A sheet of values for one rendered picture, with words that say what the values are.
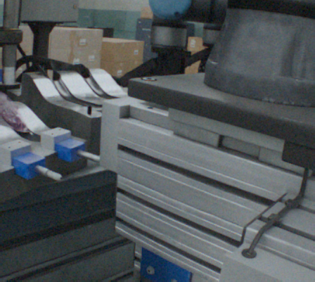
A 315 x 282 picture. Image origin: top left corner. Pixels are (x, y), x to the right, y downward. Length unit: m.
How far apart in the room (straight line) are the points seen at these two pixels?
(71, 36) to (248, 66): 4.42
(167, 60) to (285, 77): 0.47
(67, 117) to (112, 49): 4.63
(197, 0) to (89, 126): 0.35
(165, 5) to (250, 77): 0.33
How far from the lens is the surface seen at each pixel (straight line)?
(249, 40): 0.37
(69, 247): 0.91
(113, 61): 5.50
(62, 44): 4.84
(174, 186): 0.44
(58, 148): 0.71
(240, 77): 0.37
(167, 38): 0.78
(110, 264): 1.02
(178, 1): 0.66
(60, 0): 1.73
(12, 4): 1.49
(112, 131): 0.49
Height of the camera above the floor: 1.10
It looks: 16 degrees down
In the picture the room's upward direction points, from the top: 5 degrees clockwise
